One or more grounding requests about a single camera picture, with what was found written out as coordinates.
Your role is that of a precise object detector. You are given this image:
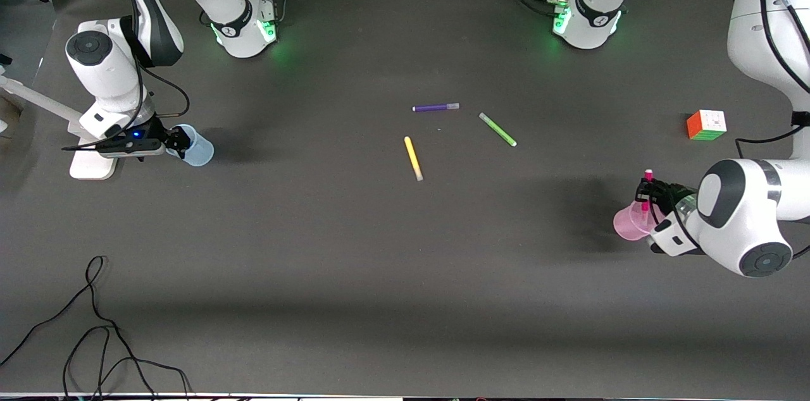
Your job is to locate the colourful puzzle cube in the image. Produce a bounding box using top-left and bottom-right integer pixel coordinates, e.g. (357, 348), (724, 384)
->
(687, 109), (728, 142)

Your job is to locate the dark grey table cover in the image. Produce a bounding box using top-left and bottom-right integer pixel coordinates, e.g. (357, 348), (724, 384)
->
(0, 0), (810, 397)

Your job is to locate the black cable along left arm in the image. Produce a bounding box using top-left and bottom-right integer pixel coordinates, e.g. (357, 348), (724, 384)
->
(655, 0), (810, 256)

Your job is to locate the yellow marker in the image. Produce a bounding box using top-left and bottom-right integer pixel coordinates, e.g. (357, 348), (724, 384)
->
(404, 136), (424, 182)

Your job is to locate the light blue plastic cup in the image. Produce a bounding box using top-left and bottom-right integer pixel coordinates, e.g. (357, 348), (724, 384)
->
(166, 125), (215, 168)

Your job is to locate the black cable along right arm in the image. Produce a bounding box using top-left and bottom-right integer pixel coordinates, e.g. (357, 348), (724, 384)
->
(60, 0), (190, 152)

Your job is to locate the green marker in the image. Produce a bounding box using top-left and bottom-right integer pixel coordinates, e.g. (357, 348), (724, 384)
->
(478, 112), (518, 147)

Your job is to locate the pink marker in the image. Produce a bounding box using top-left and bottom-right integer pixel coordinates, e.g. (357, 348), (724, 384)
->
(641, 169), (654, 225)

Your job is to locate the white stand with base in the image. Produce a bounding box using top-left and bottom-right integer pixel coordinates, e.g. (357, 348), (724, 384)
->
(0, 66), (126, 180)

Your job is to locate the loose black table cable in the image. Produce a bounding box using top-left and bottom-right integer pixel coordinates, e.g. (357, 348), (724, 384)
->
(0, 256), (192, 401)

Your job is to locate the pink plastic cup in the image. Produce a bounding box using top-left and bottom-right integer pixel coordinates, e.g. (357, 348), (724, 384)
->
(613, 199), (665, 242)

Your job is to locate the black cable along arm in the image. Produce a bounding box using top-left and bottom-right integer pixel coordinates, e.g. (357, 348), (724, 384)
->
(60, 0), (190, 152)
(655, 0), (810, 256)

